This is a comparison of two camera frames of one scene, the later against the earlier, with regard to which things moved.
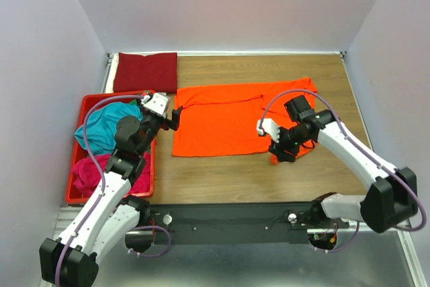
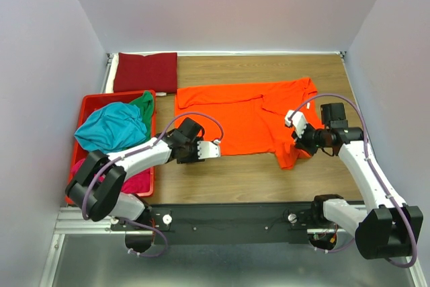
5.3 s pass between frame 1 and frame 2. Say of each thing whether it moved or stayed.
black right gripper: moved
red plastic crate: stayed
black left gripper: moved
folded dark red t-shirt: stayed
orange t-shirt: stayed
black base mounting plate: stayed
